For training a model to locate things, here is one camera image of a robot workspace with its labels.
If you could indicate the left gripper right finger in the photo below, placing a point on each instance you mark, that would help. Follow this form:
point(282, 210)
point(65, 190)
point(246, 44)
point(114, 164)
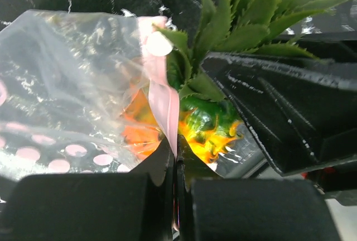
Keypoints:
point(212, 208)

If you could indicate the orange toy pineapple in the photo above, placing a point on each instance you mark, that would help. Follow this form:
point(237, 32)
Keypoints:
point(236, 29)

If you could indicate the clear pink-dotted zip bag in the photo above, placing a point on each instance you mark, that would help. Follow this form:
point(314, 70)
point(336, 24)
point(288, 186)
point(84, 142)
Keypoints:
point(85, 93)

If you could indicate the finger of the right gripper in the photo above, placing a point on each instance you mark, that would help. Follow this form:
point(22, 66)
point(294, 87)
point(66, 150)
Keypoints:
point(301, 112)

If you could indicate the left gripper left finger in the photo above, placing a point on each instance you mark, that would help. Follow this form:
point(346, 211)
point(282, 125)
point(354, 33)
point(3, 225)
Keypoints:
point(137, 205)

